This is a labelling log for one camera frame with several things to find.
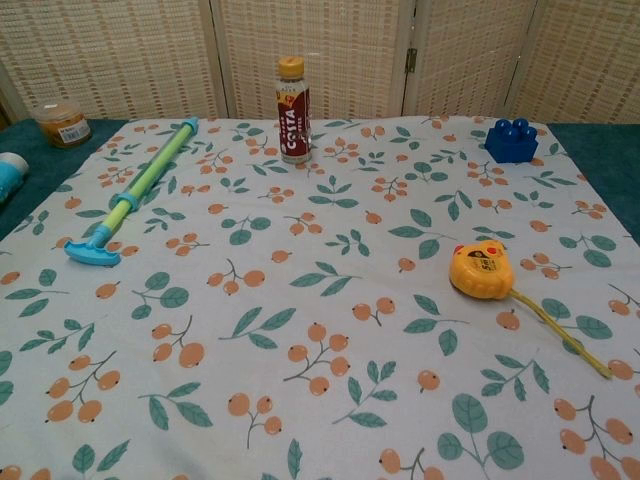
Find Costa coffee bottle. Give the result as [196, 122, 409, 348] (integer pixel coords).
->
[276, 56, 314, 165]

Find green blue toy water pump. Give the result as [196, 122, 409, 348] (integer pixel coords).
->
[63, 117, 201, 268]

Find blue toy building block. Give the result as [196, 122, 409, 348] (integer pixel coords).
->
[483, 117, 540, 164]

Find woven bamboo folding screen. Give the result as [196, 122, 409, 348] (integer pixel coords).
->
[0, 0, 640, 124]

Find clear jar with brown contents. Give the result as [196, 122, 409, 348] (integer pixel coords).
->
[33, 99, 93, 149]

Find blue white plastic bag roll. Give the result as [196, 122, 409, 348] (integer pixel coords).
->
[0, 152, 29, 204]

